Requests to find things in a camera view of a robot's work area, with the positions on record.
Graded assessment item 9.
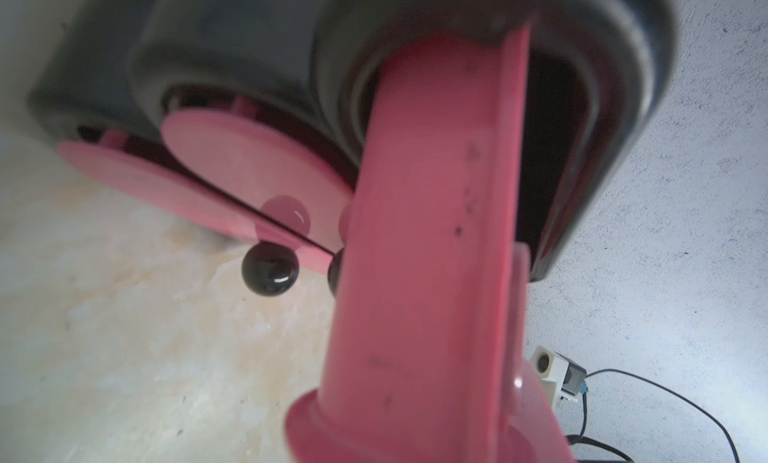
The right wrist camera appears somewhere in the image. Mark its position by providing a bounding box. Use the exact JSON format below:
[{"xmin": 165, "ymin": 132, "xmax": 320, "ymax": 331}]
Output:
[{"xmin": 530, "ymin": 346, "xmax": 587, "ymax": 408}]

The pink top drawer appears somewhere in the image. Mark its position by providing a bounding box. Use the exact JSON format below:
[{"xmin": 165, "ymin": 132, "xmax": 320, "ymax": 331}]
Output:
[{"xmin": 285, "ymin": 26, "xmax": 572, "ymax": 462}]

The pink middle drawer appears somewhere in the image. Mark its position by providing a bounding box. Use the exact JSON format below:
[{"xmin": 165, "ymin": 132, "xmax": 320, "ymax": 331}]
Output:
[{"xmin": 160, "ymin": 95, "xmax": 353, "ymax": 252}]

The black drawer cabinet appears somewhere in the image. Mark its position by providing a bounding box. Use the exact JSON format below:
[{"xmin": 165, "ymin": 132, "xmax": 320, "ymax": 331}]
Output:
[{"xmin": 28, "ymin": 0, "xmax": 678, "ymax": 281}]

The pink drawer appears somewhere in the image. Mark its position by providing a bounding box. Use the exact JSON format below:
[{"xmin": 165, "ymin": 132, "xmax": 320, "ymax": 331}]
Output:
[
  {"xmin": 55, "ymin": 129, "xmax": 332, "ymax": 297},
  {"xmin": 160, "ymin": 95, "xmax": 353, "ymax": 252},
  {"xmin": 285, "ymin": 26, "xmax": 572, "ymax": 462}
]

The pink bottom drawer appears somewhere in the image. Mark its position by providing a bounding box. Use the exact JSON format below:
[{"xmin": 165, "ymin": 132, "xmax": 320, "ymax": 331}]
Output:
[{"xmin": 55, "ymin": 129, "xmax": 332, "ymax": 297}]

